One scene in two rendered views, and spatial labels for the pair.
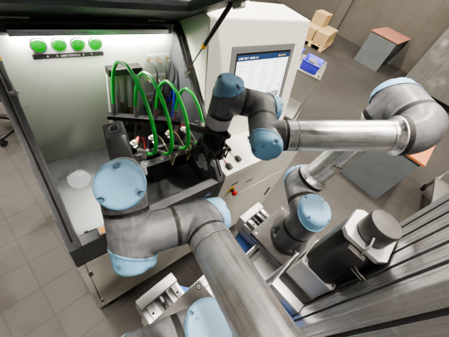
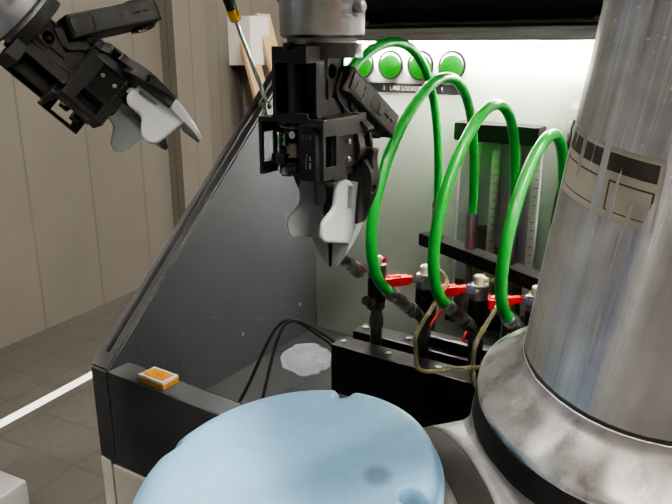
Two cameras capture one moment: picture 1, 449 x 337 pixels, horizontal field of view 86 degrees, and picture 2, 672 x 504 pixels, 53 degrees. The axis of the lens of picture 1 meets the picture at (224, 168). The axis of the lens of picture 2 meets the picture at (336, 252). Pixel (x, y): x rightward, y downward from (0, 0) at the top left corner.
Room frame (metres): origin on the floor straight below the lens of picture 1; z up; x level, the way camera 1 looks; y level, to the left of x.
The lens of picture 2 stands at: (0.57, -0.56, 1.41)
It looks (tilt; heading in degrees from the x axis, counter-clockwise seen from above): 17 degrees down; 88
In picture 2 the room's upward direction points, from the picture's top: straight up
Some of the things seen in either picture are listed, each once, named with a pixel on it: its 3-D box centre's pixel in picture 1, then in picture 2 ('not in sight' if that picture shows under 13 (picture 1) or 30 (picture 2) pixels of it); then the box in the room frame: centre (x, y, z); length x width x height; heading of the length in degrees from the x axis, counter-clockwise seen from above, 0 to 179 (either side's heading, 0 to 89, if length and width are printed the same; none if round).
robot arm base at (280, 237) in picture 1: (292, 231); not in sight; (0.56, -0.34, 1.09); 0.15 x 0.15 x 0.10
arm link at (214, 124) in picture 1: (219, 119); (325, 18); (0.58, 0.07, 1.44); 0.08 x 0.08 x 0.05
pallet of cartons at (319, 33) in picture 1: (321, 29); not in sight; (7.37, -0.98, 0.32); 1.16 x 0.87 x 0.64; 151
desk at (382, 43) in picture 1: (381, 48); not in sight; (7.73, -2.71, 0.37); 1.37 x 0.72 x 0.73; 151
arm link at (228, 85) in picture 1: (226, 97); not in sight; (0.58, 0.07, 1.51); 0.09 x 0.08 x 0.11; 106
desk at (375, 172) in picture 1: (389, 146); not in sight; (2.93, -1.89, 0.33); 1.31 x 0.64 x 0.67; 150
